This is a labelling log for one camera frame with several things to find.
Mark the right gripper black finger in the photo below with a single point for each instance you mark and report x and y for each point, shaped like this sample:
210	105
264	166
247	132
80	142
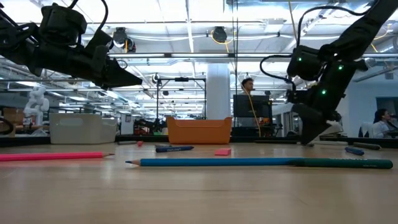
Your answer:
302	130
314	129

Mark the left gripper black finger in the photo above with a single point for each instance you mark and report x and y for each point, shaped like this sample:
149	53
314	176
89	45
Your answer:
137	82
115	79

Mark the blue crayon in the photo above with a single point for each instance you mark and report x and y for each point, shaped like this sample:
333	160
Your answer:
354	151

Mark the dark grey crayon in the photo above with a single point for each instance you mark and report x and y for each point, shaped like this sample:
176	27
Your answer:
367	146

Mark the dark blue marker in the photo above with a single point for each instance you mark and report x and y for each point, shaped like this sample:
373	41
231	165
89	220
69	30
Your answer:
174	149

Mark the pink eraser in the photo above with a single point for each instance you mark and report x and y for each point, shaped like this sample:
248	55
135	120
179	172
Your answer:
223	152

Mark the blue pencil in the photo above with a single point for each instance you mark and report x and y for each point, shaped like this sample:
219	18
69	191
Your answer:
211	162

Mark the pink pencil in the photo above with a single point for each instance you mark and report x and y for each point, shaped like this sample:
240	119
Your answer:
53	156

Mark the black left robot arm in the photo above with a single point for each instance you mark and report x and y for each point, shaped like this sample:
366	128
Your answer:
62	25

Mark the white background cabinet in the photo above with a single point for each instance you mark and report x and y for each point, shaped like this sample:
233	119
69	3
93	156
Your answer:
127	124

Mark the white chair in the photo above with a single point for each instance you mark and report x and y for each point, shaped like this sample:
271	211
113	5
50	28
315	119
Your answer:
365	129

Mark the small light grey bin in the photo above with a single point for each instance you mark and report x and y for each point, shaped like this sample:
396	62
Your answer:
82	130

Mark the orange pencil red eraser end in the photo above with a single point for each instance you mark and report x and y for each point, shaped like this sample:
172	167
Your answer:
140	143

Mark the cardboard box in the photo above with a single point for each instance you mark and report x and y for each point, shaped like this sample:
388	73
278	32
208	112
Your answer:
14	115

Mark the orange plastic bin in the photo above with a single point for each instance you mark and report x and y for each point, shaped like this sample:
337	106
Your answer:
199	132

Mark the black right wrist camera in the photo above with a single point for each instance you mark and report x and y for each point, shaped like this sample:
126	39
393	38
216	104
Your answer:
293	96

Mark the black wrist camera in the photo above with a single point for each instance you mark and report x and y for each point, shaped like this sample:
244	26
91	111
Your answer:
293	96
99	39

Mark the black ceiling light rail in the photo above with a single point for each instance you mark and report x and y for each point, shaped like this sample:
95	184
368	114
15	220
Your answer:
168	56

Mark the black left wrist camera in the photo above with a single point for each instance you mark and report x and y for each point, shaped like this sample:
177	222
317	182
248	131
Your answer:
99	39

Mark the black background rig frame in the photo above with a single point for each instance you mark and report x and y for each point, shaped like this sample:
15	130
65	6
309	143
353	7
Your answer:
182	79

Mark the black table frame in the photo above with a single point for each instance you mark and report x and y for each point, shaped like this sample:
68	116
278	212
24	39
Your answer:
146	138

